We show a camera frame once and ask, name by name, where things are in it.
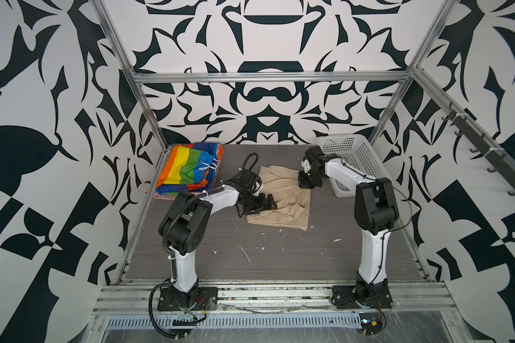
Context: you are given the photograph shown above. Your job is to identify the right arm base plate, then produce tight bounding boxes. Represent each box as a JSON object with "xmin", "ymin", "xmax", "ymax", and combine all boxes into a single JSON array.
[{"xmin": 330, "ymin": 284, "xmax": 393, "ymax": 310}]

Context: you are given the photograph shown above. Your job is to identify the black corrugated cable conduit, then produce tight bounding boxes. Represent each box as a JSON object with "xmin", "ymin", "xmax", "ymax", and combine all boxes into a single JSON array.
[{"xmin": 148, "ymin": 151, "xmax": 260, "ymax": 340}]

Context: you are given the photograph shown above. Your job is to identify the pink shorts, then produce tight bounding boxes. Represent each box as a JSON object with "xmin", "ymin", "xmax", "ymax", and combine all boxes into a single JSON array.
[{"xmin": 153, "ymin": 192, "xmax": 180, "ymax": 201}]

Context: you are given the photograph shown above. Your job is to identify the aluminium frame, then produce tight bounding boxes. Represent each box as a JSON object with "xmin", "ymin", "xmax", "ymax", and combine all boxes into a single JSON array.
[{"xmin": 97, "ymin": 1, "xmax": 515, "ymax": 342}]

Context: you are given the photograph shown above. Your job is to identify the white plastic basket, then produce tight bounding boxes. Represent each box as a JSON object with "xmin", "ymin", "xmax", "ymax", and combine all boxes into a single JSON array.
[{"xmin": 317, "ymin": 134, "xmax": 391, "ymax": 179}]

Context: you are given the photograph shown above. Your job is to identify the rainbow coloured shorts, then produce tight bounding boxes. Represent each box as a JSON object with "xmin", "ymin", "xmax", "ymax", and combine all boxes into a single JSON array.
[{"xmin": 154, "ymin": 143, "xmax": 224, "ymax": 197}]

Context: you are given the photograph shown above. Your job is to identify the beige shorts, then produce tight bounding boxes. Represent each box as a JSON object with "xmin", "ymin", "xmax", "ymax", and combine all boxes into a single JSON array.
[{"xmin": 246, "ymin": 165, "xmax": 311, "ymax": 231}]

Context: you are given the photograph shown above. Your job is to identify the small electronics board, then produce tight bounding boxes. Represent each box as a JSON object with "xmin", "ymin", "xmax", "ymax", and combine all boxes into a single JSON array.
[{"xmin": 359, "ymin": 312, "xmax": 386, "ymax": 337}]

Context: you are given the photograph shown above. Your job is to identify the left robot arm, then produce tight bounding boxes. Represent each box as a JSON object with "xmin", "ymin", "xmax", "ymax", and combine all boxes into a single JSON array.
[{"xmin": 158, "ymin": 169, "xmax": 278, "ymax": 295}]

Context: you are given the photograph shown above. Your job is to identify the white slotted cable duct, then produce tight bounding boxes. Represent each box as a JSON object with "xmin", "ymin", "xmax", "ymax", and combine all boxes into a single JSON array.
[{"xmin": 107, "ymin": 313, "xmax": 362, "ymax": 330}]

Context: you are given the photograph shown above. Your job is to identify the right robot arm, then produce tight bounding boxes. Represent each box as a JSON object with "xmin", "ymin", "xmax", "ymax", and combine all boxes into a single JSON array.
[{"xmin": 298, "ymin": 146, "xmax": 399, "ymax": 297}]

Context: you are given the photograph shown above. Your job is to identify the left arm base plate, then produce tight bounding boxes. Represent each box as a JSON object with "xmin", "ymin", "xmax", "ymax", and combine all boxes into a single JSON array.
[{"xmin": 157, "ymin": 286, "xmax": 218, "ymax": 312}]

